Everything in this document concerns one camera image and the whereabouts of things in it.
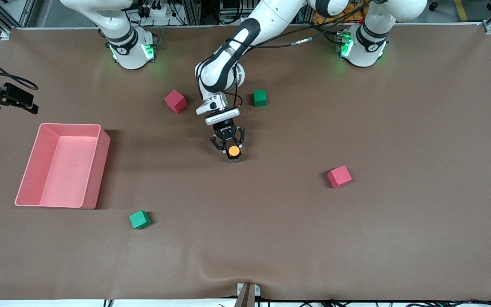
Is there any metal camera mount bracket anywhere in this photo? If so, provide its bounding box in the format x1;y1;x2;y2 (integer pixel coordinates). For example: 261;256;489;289
234;282;262;307

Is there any aluminium frame post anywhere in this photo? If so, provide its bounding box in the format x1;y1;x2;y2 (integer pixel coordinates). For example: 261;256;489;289
186;0;201;25

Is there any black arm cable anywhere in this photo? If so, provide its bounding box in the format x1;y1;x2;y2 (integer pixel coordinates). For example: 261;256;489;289
224;0;376;109
0;46;39;91

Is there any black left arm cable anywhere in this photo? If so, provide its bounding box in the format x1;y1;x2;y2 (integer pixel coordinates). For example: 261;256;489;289
224;0;376;109

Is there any pink foam cube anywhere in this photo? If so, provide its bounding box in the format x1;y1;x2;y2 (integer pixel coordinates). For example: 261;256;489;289
164;90;188;114
327;165;353;189

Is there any pink plastic bin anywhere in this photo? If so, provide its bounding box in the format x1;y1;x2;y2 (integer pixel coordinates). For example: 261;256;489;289
14;123;111;210

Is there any white power strip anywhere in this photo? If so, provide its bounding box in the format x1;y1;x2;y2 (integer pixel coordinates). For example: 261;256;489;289
141;2;178;18

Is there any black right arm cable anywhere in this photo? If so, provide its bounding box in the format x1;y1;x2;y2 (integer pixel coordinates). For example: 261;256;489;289
0;46;39;91

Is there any orange packets pile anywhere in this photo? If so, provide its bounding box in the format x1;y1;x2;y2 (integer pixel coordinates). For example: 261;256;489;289
312;6;365;25

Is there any brown table cover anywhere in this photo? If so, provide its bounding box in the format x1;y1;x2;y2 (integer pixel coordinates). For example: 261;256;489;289
0;23;491;301

